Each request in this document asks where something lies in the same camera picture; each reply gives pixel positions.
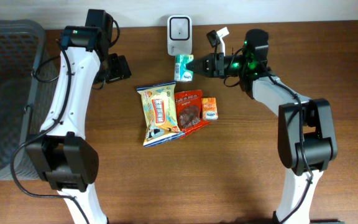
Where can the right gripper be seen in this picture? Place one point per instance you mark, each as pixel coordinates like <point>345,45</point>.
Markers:
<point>216,61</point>

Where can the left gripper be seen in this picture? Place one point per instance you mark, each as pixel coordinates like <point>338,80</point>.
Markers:
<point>120,68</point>

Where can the grey plastic mesh basket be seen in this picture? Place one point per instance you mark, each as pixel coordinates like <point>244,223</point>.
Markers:
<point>24,102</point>

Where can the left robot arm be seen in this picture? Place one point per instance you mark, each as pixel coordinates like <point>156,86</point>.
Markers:
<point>60,154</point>

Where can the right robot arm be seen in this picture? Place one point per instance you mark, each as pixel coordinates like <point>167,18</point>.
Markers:
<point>306,136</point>

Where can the white barcode scanner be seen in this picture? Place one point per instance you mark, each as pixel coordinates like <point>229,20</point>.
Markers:
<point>179,35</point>

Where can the orange tissue pack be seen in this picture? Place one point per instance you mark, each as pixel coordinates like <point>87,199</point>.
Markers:
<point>209,109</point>

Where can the yellow wet wipes pack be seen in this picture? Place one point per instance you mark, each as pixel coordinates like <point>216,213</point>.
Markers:
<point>158,103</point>

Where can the red snack bag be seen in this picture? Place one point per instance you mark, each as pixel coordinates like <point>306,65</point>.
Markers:
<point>188,107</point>

